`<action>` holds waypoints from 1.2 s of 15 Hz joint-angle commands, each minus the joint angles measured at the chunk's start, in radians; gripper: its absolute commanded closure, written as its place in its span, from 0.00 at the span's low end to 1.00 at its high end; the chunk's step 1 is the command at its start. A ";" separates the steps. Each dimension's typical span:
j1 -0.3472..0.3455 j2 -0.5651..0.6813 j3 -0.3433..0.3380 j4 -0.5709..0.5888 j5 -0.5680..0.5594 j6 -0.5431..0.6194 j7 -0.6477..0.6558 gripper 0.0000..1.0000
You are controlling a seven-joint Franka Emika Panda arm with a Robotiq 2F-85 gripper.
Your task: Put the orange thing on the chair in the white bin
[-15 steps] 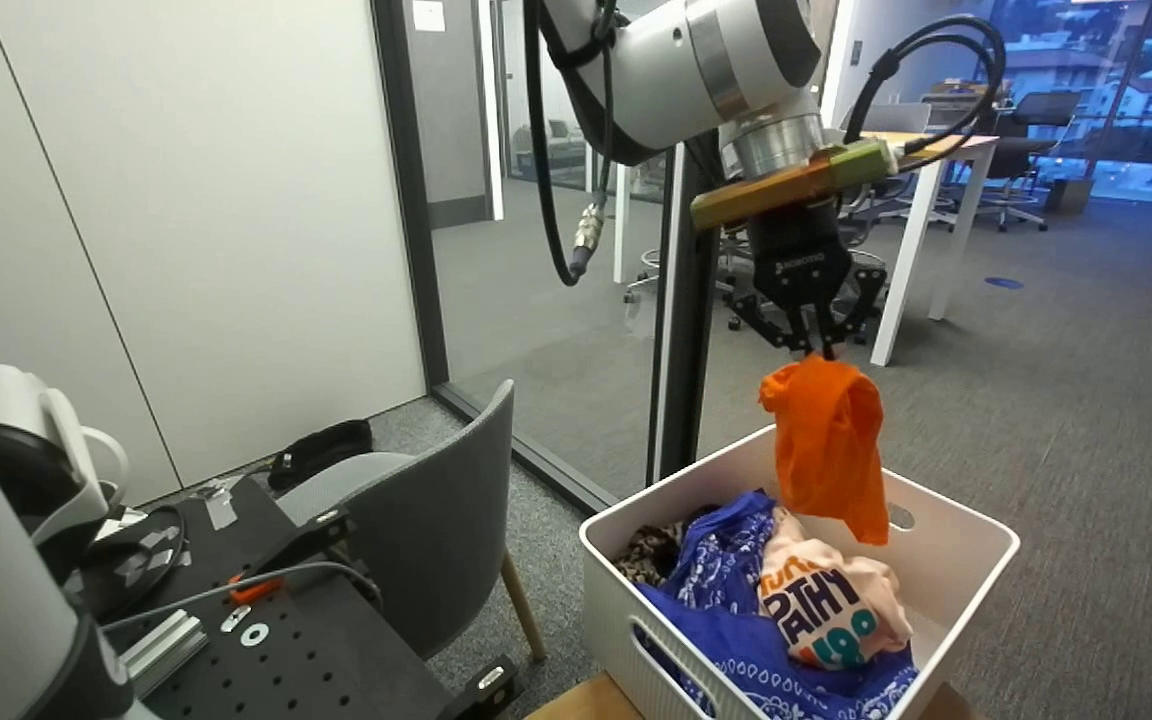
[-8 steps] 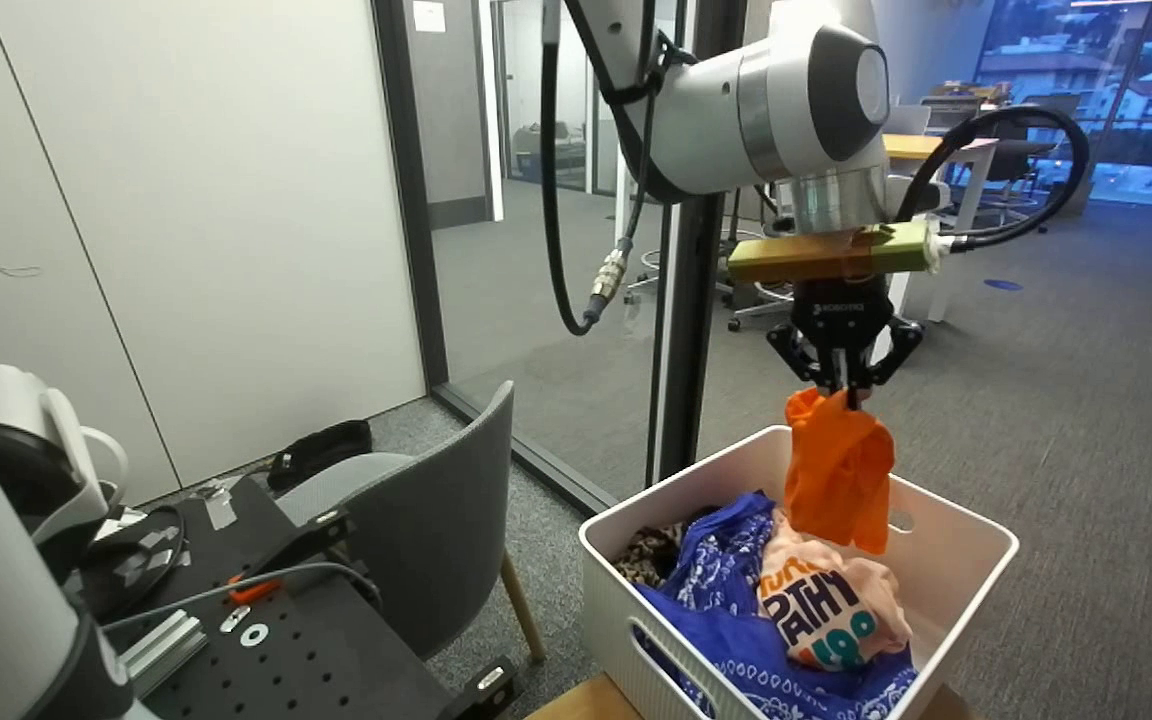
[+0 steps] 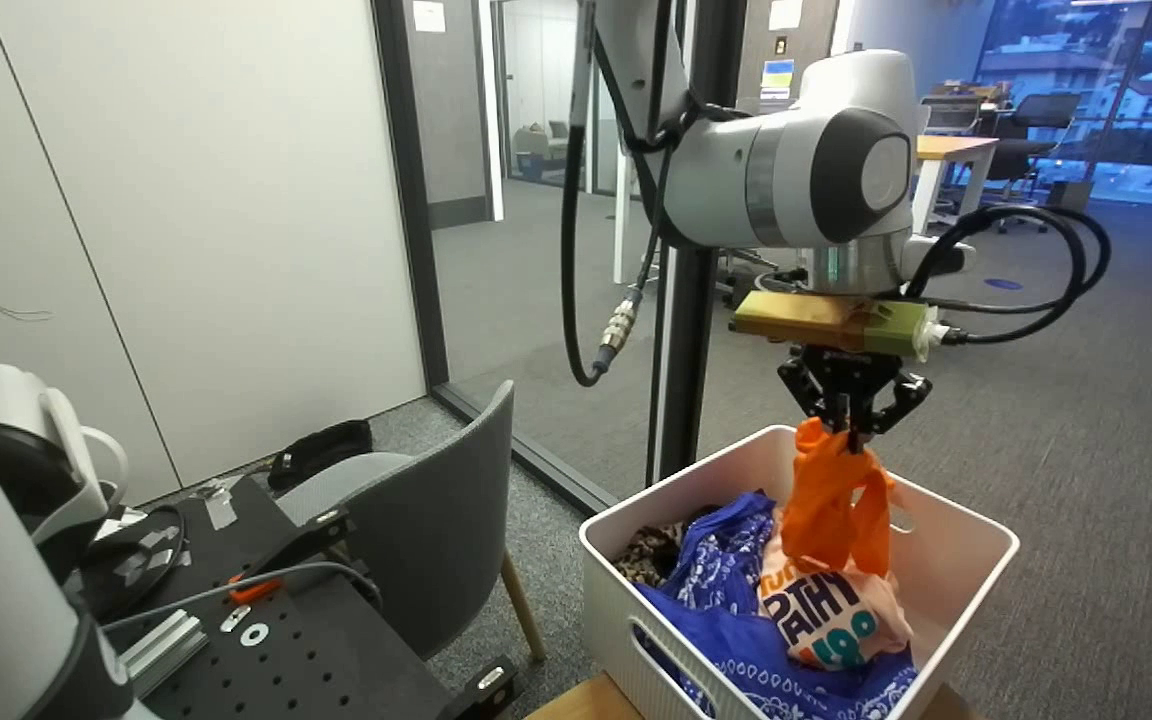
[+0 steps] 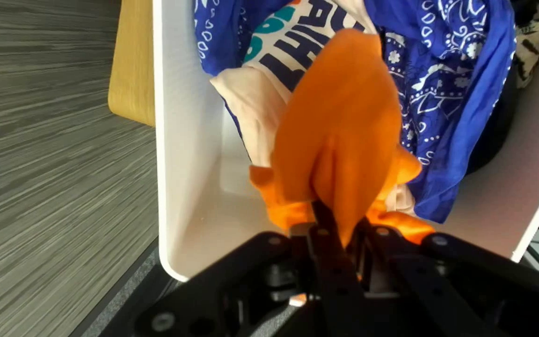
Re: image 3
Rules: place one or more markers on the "white orange printed cloth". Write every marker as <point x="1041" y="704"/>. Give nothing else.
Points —
<point x="831" y="620"/>

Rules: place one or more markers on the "black pouch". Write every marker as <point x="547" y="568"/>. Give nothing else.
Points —
<point x="320" y="454"/>

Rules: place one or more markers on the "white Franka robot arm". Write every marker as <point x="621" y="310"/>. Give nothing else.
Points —
<point x="791" y="167"/>

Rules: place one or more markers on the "white paper sign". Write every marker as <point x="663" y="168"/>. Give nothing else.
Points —
<point x="429" y="19"/>

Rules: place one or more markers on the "white plastic bin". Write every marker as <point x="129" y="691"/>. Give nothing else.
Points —
<point x="960" y="600"/>

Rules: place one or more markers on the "white tag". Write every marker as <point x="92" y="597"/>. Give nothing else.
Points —
<point x="220" y="505"/>

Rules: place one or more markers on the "wooden desk with white legs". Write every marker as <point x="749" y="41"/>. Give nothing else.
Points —
<point x="959" y="144"/>

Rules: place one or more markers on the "black door frame post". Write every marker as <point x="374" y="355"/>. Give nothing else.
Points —
<point x="404" y="201"/>

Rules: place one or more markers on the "grey office swivel chair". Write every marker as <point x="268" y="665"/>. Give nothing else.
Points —
<point x="1037" y="144"/>

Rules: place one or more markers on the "silver aluminium extrusion piece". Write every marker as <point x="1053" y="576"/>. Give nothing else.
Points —
<point x="156" y="653"/>

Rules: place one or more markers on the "blue snack bag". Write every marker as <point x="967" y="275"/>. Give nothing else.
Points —
<point x="720" y="584"/>

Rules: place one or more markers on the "black glass partition frame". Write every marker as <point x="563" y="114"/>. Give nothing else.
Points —
<point x="683" y="375"/>

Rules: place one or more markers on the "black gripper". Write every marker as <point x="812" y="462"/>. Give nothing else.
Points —
<point x="853" y="379"/>

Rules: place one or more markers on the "dark spotted cloth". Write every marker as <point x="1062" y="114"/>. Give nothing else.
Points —
<point x="649" y="551"/>

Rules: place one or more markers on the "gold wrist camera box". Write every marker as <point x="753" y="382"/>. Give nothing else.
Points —
<point x="817" y="321"/>

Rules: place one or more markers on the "small printed door label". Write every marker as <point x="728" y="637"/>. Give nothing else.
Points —
<point x="779" y="80"/>

